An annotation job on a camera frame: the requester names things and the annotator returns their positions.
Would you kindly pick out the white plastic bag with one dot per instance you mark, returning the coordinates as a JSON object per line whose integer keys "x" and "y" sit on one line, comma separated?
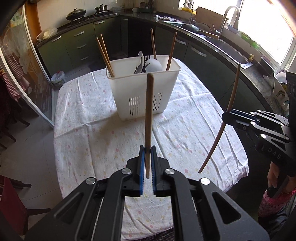
{"x": 46, "y": 34}

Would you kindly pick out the small steel pot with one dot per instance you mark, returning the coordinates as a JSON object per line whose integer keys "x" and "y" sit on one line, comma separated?
{"x": 103, "y": 8}

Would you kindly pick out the white floral tablecloth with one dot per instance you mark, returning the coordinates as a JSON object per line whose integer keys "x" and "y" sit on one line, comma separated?
{"x": 90, "y": 140}

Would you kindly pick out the red checkered apron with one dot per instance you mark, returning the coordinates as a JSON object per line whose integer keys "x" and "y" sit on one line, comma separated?
{"x": 10, "y": 87}

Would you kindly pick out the brown wooden chopstick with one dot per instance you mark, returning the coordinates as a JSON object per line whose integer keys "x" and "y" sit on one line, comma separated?
{"x": 105, "y": 55}

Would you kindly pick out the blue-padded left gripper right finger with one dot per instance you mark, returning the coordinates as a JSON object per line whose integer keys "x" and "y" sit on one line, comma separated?
{"x": 201, "y": 211}

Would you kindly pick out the white plastic utensil basket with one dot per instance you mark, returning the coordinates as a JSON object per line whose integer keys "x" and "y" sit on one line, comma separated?
{"x": 129, "y": 89}

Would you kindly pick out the sliding glass door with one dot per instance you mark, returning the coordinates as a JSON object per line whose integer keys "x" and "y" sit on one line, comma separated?
{"x": 23, "y": 68}

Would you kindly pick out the red chair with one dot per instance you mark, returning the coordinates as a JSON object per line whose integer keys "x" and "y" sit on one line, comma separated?
{"x": 13, "y": 209}

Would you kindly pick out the black wok with lid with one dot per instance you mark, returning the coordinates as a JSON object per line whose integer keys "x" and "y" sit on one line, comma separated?
{"x": 76, "y": 14}

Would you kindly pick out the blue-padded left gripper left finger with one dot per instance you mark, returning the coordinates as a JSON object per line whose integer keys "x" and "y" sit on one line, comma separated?
{"x": 93, "y": 210}

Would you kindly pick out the light wooden chopstick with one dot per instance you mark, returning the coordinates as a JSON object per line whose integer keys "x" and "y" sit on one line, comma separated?
{"x": 148, "y": 122}

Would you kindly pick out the red-handled wooden chopstick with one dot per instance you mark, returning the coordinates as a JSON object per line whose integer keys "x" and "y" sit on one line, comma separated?
{"x": 97, "y": 40}

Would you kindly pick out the steel kitchen sink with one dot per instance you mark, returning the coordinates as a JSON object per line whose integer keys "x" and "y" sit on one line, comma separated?
{"x": 228, "y": 50}

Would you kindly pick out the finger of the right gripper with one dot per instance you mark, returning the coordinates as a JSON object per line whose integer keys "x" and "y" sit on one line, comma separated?
{"x": 237, "y": 115}
{"x": 241, "y": 125}

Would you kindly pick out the white plastic spoon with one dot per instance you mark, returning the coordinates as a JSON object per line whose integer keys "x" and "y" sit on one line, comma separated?
{"x": 153, "y": 66}

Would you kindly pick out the white trash bin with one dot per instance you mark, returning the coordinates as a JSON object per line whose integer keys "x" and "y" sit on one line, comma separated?
{"x": 58, "y": 77}

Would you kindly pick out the black plastic fork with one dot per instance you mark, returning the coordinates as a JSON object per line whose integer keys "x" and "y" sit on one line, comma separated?
{"x": 145, "y": 60}

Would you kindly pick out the person's hand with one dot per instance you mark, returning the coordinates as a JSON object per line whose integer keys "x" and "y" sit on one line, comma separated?
{"x": 273, "y": 178}

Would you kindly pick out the dark wooden chopstick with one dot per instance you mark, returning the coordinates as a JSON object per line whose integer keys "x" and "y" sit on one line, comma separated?
{"x": 153, "y": 44}

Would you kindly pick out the metal fork black handle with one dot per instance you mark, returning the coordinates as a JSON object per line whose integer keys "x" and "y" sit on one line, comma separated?
{"x": 140, "y": 63}

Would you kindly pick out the steel kitchen faucet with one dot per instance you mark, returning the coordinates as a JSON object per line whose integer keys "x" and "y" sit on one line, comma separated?
{"x": 234, "y": 27}

